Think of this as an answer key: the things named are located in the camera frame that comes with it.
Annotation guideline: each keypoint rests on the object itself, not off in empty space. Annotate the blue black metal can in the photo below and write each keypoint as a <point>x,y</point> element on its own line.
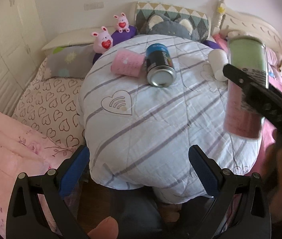
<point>159,66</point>

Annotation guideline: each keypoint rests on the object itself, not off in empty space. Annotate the white dog plush toy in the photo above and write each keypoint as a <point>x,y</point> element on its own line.
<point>236,33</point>

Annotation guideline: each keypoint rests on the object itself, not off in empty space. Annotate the white wall socket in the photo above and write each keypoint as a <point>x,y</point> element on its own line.
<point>93,6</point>

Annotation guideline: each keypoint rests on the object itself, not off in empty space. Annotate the heart pattern bed sheet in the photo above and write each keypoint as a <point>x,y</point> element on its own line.
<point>49,106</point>

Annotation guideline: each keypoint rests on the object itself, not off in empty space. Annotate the cream wardrobe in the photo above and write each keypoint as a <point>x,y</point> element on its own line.
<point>21,39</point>

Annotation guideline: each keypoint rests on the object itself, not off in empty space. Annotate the pink rabbit plush front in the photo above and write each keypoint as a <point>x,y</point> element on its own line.
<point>103,41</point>

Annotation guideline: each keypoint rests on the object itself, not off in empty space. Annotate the pink rabbit plush back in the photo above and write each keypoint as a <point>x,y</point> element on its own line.
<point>122,23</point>

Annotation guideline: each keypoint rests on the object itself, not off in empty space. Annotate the green pink glass jar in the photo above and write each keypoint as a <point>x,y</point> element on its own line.
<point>248,66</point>

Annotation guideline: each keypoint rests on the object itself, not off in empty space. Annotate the purple bolster cushion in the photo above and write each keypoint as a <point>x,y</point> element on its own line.
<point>121,37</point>

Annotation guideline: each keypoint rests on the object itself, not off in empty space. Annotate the pink rabbit plush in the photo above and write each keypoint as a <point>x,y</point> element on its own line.
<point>103,41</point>
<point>122,23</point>

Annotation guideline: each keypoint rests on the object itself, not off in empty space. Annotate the pink fleece blanket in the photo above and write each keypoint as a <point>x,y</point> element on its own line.
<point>274,79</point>

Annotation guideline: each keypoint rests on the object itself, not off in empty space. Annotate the cream wooden headboard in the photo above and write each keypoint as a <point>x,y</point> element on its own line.
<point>226,20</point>

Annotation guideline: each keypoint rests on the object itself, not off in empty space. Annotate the right hand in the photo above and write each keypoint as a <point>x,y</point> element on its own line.
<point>273,155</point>

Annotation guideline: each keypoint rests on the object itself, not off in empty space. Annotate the left hand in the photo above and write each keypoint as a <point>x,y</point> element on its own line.
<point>106,229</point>

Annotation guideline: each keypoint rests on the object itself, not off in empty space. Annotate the grey cat plush pillow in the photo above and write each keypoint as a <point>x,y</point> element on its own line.
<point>159,24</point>

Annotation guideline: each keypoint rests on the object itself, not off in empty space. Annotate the small pink paper cup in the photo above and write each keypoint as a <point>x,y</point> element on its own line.
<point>127,63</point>

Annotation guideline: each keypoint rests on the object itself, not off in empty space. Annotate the folded pink floral quilt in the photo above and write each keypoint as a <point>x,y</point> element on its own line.
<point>23,149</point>

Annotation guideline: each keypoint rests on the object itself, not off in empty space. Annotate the grey dotted pillow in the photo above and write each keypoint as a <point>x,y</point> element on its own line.
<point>72,61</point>

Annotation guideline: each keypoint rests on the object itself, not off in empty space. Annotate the diamond pattern quilted cushion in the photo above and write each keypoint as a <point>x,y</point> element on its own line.
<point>199,20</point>

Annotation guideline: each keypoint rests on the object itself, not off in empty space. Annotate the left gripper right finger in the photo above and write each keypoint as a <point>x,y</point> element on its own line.
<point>217,182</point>

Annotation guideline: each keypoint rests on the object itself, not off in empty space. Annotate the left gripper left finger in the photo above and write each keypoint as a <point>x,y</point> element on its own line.
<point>58,183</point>

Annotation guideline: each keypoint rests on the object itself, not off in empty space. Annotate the white paper cup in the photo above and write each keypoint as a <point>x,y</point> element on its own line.
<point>218,59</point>

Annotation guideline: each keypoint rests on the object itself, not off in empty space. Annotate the striped white quilt cover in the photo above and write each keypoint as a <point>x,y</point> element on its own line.
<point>139,135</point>

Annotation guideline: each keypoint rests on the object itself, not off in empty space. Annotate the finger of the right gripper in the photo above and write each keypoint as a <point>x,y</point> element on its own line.
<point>266,101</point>

